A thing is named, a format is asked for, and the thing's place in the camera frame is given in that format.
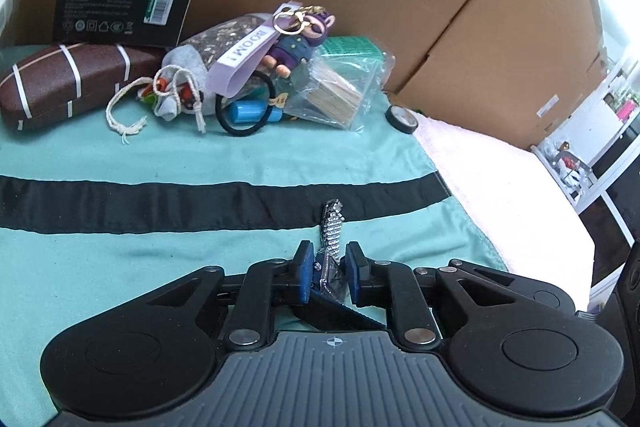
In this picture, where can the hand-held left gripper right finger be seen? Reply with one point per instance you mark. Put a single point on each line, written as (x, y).
(354, 274)

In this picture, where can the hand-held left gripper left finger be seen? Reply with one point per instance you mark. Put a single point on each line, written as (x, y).
(303, 274)

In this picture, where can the silver rhinestone hair clip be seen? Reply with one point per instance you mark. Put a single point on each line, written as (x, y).
(332, 227)

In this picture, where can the teal cloth with black stripe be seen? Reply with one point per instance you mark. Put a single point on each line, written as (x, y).
(150, 257)

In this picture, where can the black tape roll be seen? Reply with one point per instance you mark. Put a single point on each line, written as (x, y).
(402, 119)

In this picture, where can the white towel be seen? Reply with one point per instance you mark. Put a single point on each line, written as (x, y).
(500, 187)

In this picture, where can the small blue cylinder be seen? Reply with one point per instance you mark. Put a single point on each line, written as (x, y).
(247, 111)

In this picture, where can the white shelf unit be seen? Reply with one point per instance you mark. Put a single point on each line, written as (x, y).
(600, 117)

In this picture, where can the small white sticker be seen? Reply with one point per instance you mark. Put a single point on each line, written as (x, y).
(548, 106)

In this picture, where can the clear toothpick box green label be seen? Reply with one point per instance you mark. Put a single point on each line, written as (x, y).
(345, 47)

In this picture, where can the clear bag of seeds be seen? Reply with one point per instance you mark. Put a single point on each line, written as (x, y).
(220, 37)

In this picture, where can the brown striped glasses case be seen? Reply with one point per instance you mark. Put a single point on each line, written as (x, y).
(55, 77)

